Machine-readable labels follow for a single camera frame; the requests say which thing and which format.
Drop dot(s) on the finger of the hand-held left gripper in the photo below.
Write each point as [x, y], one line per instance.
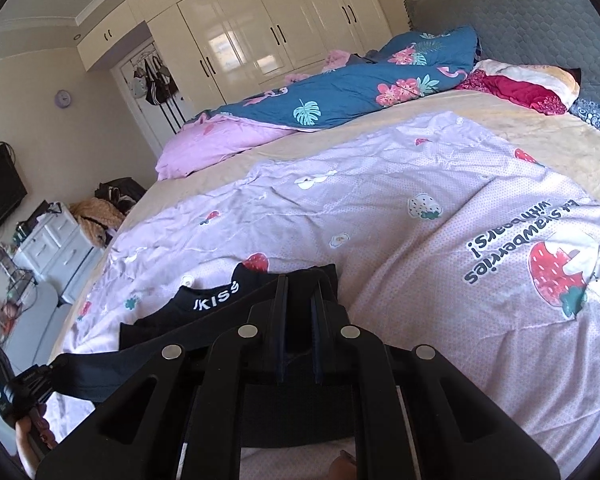
[42, 375]

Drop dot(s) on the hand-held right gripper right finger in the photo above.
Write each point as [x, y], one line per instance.
[319, 340]

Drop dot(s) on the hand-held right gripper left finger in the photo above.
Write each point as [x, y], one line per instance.
[280, 340]

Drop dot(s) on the black long-sleeve sweater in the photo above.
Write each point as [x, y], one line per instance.
[210, 305]

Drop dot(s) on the person's left hand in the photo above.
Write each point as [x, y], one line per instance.
[42, 427]

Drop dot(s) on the pink strawberry print blanket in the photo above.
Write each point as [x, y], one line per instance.
[380, 240]

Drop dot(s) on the white drawer cabinet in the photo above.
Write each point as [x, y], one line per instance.
[55, 250]

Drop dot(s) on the brown clothing pile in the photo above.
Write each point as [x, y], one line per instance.
[97, 220]

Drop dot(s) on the black bag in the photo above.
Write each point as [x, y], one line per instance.
[122, 192]

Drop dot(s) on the blue floral pink-backed duvet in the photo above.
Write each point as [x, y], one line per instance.
[330, 90]

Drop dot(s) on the white door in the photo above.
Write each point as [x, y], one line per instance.
[150, 125]

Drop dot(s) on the hanging bags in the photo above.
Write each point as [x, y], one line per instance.
[155, 82]

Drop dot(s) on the beige bed sheet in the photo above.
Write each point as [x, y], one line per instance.
[555, 150]

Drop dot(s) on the cream glossy wardrobe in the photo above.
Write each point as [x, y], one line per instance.
[260, 25]

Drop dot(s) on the red and cream blanket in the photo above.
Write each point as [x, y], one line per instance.
[535, 75]

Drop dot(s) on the blue patterned pillow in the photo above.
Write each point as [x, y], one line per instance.
[597, 117]

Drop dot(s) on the grey quilted headboard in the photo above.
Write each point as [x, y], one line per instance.
[530, 25]

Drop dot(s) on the purple wall clock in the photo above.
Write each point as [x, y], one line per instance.
[64, 97]

